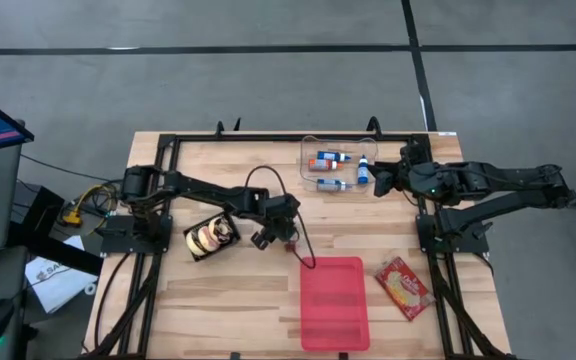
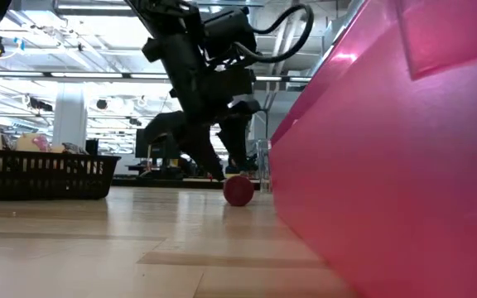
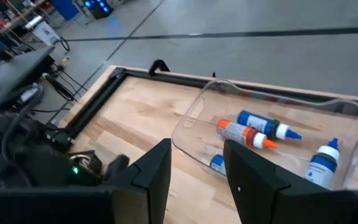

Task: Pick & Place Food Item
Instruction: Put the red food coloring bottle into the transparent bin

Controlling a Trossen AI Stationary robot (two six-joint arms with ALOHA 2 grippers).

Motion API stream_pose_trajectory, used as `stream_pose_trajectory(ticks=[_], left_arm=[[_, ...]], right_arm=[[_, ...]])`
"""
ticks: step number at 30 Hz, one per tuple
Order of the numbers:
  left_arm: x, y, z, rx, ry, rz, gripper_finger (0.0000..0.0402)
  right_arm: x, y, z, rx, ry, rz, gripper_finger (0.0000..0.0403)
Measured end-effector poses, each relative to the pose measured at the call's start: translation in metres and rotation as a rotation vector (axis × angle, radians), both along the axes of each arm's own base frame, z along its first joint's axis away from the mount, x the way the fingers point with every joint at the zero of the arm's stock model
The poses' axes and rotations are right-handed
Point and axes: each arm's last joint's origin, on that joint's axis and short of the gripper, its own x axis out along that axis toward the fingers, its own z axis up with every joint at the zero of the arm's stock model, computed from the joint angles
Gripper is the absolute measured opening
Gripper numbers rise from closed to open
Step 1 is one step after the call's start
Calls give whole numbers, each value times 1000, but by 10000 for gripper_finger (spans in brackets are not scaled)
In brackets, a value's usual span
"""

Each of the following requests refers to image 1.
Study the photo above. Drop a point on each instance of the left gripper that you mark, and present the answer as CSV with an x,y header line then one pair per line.
x,y
280,227

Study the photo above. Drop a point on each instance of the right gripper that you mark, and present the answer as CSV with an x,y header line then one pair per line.
x,y
408,179

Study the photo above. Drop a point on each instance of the blue ink bottle tall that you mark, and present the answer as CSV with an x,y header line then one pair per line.
x,y
362,172

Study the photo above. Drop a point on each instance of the dark blue grey-label bottle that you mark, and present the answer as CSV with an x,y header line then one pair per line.
x,y
330,185

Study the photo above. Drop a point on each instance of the chocolate donut with sprinkles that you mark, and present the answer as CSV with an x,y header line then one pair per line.
x,y
222,229

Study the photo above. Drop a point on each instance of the bright blue ink bottle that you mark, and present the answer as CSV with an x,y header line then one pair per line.
x,y
330,156

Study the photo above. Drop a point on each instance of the orange red ink bottle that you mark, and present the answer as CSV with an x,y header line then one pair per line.
x,y
322,164

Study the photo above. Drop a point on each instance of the pink frosted donut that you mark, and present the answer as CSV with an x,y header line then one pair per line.
x,y
207,239

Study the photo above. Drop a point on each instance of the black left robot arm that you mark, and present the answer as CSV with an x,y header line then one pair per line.
x,y
203,190

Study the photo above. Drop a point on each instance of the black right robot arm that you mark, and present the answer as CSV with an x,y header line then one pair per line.
x,y
508,175

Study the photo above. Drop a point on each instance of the clear plastic tray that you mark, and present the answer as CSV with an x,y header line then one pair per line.
x,y
350,172

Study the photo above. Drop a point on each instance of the small black tray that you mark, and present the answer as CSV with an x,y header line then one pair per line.
x,y
229,241

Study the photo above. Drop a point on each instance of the white sticker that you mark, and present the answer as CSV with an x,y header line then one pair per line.
x,y
447,133

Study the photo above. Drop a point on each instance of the red plastic tray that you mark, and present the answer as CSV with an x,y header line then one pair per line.
x,y
334,305

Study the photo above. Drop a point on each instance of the red snack packet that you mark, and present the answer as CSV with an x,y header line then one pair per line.
x,y
404,289

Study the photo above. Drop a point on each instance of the black metal beam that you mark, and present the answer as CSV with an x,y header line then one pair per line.
x,y
58,252

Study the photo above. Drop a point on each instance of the white printed paper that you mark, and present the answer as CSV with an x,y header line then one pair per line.
x,y
53,285

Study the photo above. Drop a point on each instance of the black box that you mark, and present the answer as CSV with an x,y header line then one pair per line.
x,y
40,205

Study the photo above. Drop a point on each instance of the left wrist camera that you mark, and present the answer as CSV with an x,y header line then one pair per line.
x,y
288,205

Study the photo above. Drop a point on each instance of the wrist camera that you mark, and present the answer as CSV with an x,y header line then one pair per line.
x,y
414,152
288,205

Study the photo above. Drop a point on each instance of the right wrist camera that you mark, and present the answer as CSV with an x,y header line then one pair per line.
x,y
414,152

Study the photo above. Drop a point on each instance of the black aluminium table frame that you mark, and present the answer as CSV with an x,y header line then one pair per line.
x,y
268,137

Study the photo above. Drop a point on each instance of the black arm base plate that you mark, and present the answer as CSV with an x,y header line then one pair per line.
x,y
468,245
118,246

